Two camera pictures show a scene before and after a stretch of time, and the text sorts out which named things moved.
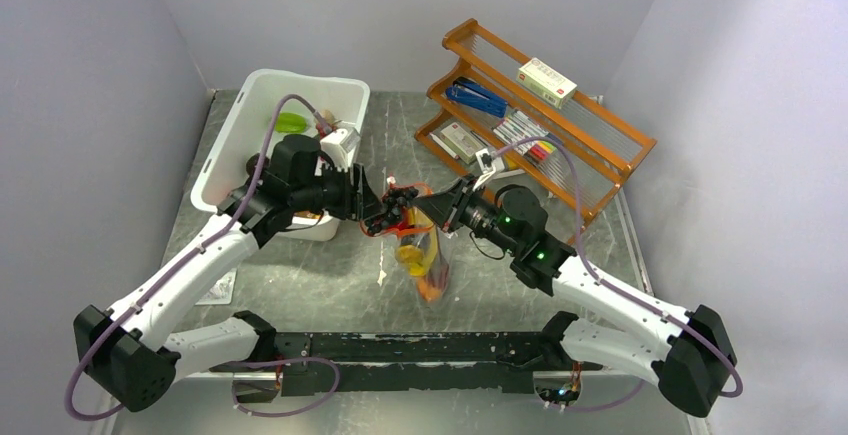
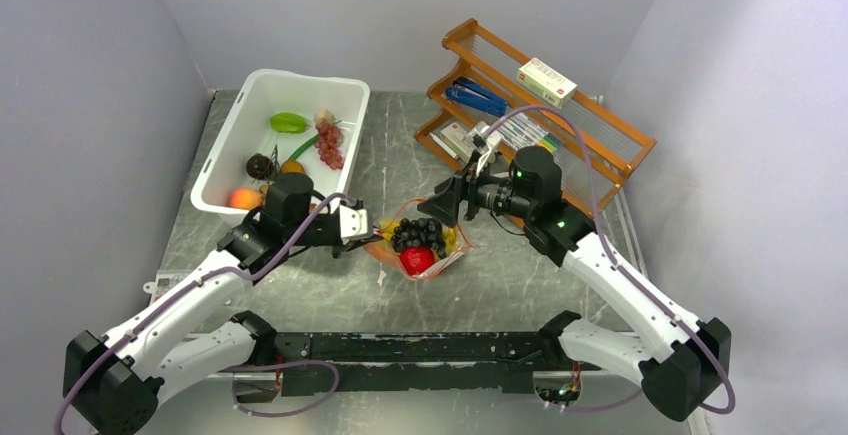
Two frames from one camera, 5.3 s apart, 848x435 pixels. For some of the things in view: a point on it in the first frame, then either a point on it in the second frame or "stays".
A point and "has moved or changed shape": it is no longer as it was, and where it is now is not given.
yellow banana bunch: [413, 257] has moved or changed shape
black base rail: [407, 363] stays
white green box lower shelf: [461, 142] stays
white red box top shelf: [546, 82] stays
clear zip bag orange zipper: [419, 248] has moved or changed shape
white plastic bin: [339, 101] stays
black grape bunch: [396, 199] -> [423, 232]
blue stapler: [477, 96] stays
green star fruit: [288, 122] stays
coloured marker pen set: [519, 126] stays
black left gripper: [359, 202] -> [354, 243]
